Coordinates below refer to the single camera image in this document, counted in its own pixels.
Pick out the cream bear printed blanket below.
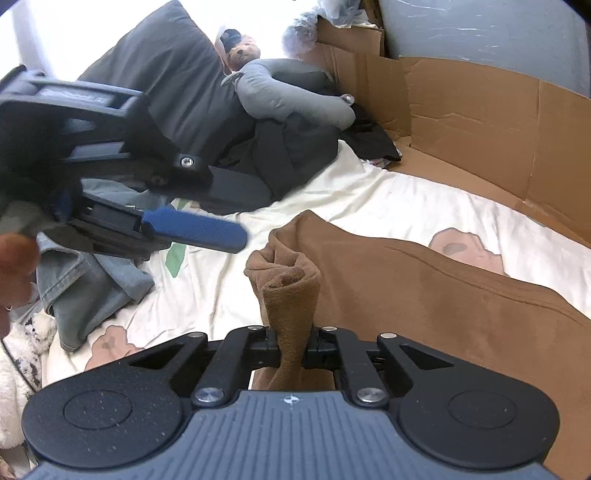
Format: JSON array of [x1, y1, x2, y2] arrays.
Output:
[[41, 138, 591, 388]]

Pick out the white fluffy cloth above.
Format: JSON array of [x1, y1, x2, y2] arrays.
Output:
[[0, 313, 57, 449]]

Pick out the faded blue denim jeans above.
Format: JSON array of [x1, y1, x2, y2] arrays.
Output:
[[34, 178, 176, 352]]

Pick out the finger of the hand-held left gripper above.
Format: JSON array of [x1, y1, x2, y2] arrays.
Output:
[[68, 191, 249, 260], [124, 92, 274, 214]]

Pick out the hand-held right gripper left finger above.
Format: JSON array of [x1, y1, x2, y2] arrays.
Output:
[[127, 326, 281, 408]]

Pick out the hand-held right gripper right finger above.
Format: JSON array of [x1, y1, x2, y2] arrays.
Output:
[[302, 326, 455, 408]]

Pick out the grey panel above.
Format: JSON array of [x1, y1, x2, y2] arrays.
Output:
[[379, 0, 591, 99]]

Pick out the crumpled black garment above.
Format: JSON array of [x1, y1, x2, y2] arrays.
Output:
[[217, 104, 402, 214]]

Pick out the flattened brown cardboard box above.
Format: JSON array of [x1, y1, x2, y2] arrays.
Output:
[[314, 18, 591, 247]]

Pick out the brown plush toy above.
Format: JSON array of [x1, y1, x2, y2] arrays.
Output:
[[216, 28, 262, 73]]

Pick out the grey neck pillow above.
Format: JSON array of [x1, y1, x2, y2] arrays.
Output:
[[222, 59, 356, 131]]

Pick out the person's left hand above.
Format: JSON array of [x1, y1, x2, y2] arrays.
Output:
[[0, 232, 41, 336]]

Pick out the brown printed t-shirt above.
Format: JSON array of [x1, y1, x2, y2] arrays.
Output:
[[245, 210, 591, 480]]

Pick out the grey fluffy toy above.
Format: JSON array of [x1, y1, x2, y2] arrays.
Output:
[[281, 11, 320, 60]]

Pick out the dark grey pillow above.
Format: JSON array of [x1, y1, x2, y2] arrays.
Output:
[[76, 0, 259, 164]]

